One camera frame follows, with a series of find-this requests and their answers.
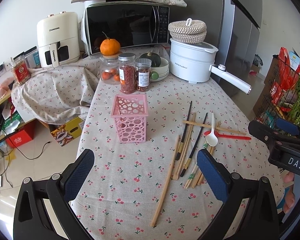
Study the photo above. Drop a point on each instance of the orange mandarin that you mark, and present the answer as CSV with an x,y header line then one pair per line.
x,y
109,46

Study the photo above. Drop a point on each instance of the stacked white bowls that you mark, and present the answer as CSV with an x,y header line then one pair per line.
x,y
159,73

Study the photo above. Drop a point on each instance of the white plastic spoon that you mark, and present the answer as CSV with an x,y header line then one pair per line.
x,y
211,138

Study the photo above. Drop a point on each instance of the red plastic bag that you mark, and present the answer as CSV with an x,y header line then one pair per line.
x,y
286,73

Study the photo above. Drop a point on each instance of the cream air fryer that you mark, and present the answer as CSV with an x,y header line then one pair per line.
x,y
57,37

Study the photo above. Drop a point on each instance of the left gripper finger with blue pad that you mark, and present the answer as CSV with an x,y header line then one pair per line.
x,y
287,127

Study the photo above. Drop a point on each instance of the cherry print tablecloth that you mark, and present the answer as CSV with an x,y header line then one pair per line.
x,y
120,195

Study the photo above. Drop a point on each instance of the person's right hand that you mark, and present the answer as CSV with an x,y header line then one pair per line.
x,y
289,198

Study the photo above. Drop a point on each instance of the red plastic spoon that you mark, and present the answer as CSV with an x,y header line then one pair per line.
x,y
231,136

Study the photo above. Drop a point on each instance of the red cardboard box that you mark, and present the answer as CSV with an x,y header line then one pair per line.
x,y
22,136

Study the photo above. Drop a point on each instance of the jar of dried fruit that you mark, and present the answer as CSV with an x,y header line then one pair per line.
x,y
143,70

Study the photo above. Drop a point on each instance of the long thick bamboo chopstick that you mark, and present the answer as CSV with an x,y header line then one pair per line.
x,y
166,184

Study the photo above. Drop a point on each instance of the red label snack jar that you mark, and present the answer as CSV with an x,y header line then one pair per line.
x,y
20,70

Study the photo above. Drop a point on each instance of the woven rope basket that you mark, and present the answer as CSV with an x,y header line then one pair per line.
x,y
189,31

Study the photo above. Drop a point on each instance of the light wooden chopstick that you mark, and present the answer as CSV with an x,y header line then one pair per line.
x,y
183,155
182,150

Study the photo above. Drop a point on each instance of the printed bamboo chopstick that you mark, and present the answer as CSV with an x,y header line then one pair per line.
x,y
195,180
194,170

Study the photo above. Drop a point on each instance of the yellow lion print box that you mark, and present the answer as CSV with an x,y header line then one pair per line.
x,y
67,132

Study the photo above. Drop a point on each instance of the white electric pot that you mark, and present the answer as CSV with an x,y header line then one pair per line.
x,y
196,62

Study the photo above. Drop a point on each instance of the jar of red goji berries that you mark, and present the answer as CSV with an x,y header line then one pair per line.
x,y
127,72

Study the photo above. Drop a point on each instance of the black microwave oven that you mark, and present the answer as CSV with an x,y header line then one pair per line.
x,y
130,23

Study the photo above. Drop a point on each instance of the black wire rack cart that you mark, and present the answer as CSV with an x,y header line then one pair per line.
x,y
268,111

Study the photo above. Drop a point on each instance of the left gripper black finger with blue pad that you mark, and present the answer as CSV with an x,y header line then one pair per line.
x,y
259,220
31,219

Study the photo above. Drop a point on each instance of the glass jar with small oranges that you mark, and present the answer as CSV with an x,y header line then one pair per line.
x,y
109,69

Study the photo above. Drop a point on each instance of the dark green squash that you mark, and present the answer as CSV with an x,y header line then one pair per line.
x,y
155,58

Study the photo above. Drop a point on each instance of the pink perforated utensil basket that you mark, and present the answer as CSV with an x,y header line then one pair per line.
x,y
130,112

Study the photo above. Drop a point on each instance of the black chopstick gold band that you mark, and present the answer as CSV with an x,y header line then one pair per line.
x,y
184,132
186,166

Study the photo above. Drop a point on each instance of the grey refrigerator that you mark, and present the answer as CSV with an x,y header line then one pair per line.
x,y
233,26

